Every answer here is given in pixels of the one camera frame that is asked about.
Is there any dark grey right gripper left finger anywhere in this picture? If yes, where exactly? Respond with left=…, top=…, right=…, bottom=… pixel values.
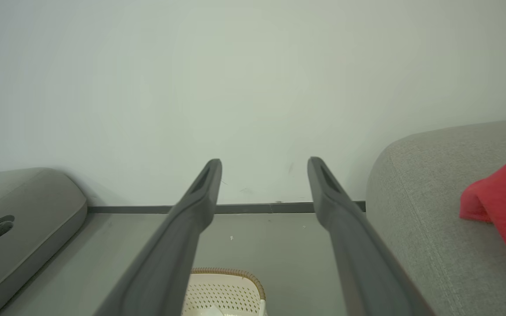
left=95, top=159, right=223, bottom=316

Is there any grey rounded cushion seat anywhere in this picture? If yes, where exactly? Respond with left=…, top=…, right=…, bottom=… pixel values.
left=0, top=167, right=88, bottom=316

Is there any cream perforated laundry basket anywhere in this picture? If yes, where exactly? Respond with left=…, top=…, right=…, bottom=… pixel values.
left=182, top=268, right=267, bottom=316

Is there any black wall baseboard strip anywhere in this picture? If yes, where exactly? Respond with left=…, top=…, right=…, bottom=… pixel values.
left=87, top=201, right=366, bottom=214

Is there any grey fabric sofa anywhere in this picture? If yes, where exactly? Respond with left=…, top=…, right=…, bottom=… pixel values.
left=366, top=118, right=506, bottom=316

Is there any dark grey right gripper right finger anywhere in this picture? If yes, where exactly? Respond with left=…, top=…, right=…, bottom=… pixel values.
left=307, top=157, right=434, bottom=316

